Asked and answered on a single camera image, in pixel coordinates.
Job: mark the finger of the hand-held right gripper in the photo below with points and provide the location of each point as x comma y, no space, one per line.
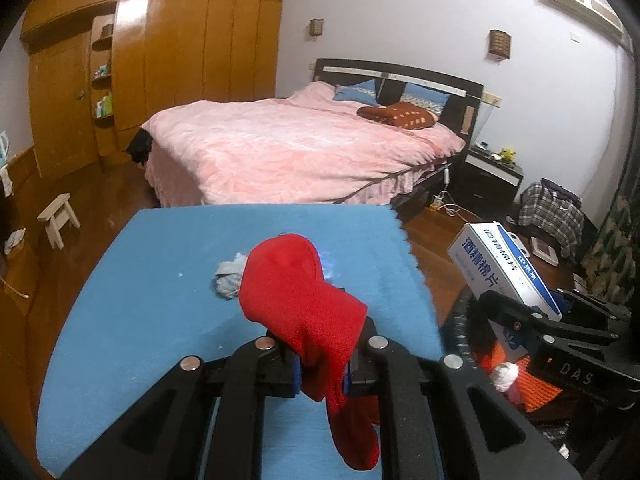
530,320
595,306

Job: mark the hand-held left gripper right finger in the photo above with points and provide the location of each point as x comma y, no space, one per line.
362,380

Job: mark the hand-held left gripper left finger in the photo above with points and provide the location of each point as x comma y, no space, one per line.
297,377

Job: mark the white tissue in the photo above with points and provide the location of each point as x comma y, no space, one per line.
506,377

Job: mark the white and blue box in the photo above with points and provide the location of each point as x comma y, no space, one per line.
500,260

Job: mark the red cloth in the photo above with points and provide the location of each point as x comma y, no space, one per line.
300,305

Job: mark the black trash bin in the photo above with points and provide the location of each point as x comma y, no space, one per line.
457,330

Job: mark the orange knitted cloth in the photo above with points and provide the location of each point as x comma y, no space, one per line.
537,387

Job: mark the patterned curtain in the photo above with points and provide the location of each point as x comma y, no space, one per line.
615,245

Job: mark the white bathroom scale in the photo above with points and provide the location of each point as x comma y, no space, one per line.
544,251

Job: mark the plaid bag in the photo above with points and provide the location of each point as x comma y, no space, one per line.
550,220

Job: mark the grey crumpled cloth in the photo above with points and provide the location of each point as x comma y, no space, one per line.
231,277

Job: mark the black nightstand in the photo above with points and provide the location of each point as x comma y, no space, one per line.
487,180

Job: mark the white power strip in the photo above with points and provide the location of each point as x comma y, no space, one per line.
438,205

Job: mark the yellow toy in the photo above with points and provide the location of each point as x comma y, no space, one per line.
508,155

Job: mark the blue cloth mat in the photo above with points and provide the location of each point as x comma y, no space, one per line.
150,280

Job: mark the bed with pink cover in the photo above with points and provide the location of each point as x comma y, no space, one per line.
460,105

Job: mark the pink blanket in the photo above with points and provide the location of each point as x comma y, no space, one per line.
280,150

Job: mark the brown dotted cushion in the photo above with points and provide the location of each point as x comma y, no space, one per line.
400,116

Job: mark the blue pillow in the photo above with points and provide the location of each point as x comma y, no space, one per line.
357,91
427,99

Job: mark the black clothing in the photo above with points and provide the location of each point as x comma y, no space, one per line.
140,147

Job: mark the small wooden stool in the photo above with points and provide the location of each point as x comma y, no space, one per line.
59,215

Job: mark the white air conditioner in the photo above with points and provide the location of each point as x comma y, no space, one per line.
585,5

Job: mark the wooden sideboard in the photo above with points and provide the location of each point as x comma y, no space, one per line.
17,240

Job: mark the white rag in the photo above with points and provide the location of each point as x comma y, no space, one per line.
15,241

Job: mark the green bottle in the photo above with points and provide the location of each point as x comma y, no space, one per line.
104,105

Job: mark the wooden wardrobe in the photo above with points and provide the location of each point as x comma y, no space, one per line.
200,40

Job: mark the wooden corner shelf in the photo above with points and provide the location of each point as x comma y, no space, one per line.
102,85

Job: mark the white cloth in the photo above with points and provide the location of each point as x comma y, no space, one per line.
6,180

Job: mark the wooden door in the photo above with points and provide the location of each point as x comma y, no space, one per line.
60,110

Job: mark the light blue kettle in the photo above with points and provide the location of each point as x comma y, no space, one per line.
3,149

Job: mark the beige wall socket strip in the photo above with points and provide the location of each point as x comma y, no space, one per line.
492,100

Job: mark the brown wall lamp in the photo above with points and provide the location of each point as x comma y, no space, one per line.
500,42
316,28

